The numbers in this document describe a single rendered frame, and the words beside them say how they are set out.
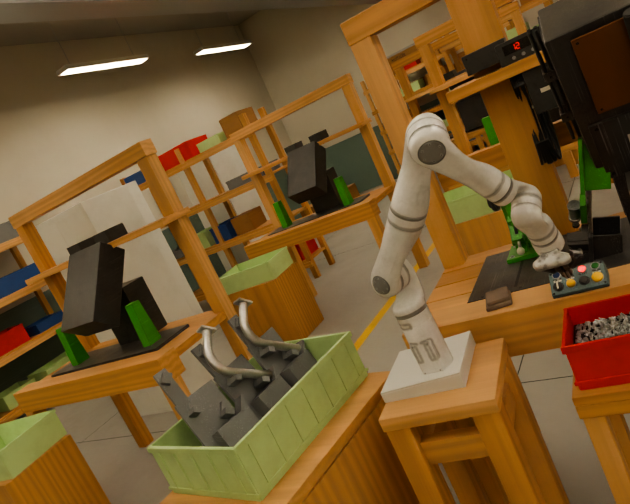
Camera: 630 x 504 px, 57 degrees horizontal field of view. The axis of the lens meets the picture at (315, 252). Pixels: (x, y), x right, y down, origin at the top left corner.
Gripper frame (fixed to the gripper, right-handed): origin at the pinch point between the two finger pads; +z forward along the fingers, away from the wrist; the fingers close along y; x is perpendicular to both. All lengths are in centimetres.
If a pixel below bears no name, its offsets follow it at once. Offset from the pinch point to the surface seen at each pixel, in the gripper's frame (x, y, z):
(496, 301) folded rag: -0.6, 22.4, 6.8
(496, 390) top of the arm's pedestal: 34.1, 19.8, -8.0
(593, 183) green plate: -29.6, -11.7, 2.5
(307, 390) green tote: 26, 76, -12
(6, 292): -232, 633, 96
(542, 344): 10.7, 13.7, 17.5
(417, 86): -842, 299, 506
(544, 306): 4.1, 9.1, 8.1
